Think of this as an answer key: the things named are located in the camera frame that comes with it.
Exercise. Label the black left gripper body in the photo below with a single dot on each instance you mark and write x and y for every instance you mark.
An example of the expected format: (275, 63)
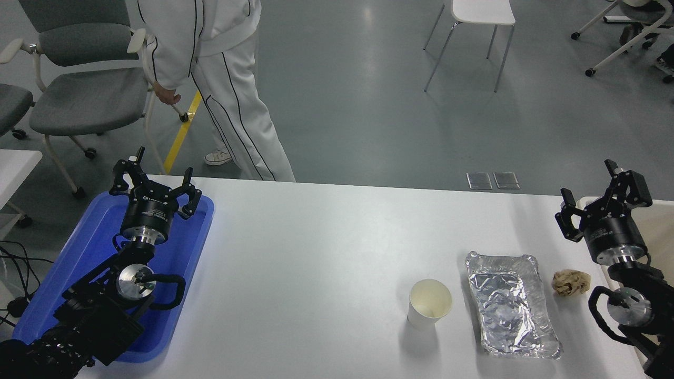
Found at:
(147, 215)

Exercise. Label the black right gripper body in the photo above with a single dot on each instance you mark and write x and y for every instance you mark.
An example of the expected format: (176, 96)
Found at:
(616, 234)

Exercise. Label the white paper cup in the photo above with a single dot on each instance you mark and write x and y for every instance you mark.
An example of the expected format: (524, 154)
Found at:
(429, 302)

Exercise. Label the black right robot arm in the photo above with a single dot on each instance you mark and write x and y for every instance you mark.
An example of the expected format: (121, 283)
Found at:
(645, 281)

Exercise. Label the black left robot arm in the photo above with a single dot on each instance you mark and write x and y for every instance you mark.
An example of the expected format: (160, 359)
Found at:
(100, 316)

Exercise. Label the person's left forearm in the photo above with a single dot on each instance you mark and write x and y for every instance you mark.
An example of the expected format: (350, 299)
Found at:
(160, 63)

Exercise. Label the person's left hand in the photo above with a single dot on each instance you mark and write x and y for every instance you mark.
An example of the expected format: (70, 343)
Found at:
(168, 96)

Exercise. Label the large pale bin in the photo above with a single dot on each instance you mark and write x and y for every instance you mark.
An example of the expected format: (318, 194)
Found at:
(663, 231)

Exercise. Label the crumpled tan paper ball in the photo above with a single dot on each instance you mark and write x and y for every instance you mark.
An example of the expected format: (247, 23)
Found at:
(571, 283)

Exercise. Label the metal floor outlet plate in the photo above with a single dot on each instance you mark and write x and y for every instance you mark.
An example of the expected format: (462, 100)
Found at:
(506, 180)
(479, 181)

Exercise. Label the blue plastic tray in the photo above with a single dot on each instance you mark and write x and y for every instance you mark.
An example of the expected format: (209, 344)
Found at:
(79, 252)

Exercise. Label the silver foil tray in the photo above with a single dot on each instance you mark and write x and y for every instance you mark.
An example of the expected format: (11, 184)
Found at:
(505, 310)

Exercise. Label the white side table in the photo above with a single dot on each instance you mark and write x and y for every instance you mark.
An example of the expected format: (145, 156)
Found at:
(16, 168)

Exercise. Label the person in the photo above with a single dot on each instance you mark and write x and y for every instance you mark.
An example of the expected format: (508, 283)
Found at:
(231, 79)

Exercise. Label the grey rolling chair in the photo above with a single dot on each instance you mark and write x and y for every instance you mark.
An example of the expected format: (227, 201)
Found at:
(13, 105)

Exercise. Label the black power plug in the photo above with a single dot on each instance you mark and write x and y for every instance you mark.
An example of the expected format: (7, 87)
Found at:
(17, 307)

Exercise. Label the white-framed rolling chair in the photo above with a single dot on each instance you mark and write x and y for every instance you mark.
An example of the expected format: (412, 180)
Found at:
(645, 13)

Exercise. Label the white chair with metal legs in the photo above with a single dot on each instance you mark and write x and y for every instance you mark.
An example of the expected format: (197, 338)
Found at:
(482, 13)

